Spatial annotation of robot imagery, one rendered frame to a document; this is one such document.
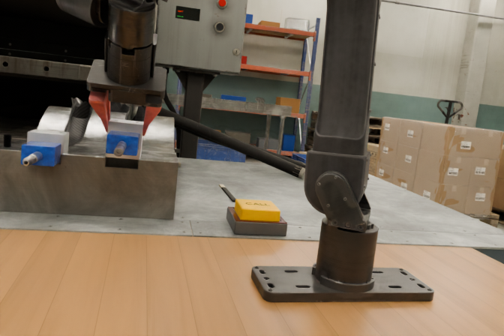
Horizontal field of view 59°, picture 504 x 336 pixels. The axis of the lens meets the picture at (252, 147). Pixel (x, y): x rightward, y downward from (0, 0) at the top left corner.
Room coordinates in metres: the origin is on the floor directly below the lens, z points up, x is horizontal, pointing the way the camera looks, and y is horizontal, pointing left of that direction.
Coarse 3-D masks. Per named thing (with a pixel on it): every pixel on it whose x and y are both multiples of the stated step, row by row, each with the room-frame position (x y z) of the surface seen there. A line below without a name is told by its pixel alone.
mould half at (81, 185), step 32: (96, 128) 0.88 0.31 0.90; (160, 128) 0.93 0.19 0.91; (0, 160) 0.61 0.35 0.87; (64, 160) 0.63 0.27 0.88; (96, 160) 0.64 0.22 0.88; (160, 160) 0.66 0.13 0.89; (0, 192) 0.61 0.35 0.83; (32, 192) 0.62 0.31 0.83; (64, 192) 0.63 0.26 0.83; (96, 192) 0.64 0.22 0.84; (128, 192) 0.65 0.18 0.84; (160, 192) 0.66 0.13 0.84
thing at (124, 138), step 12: (120, 120) 0.68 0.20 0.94; (108, 132) 0.65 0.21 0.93; (120, 132) 0.64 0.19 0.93; (132, 132) 0.66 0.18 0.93; (108, 144) 0.61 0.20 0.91; (120, 144) 0.59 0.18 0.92; (132, 144) 0.62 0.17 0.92; (108, 156) 0.65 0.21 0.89; (120, 156) 0.56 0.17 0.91; (132, 156) 0.66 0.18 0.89
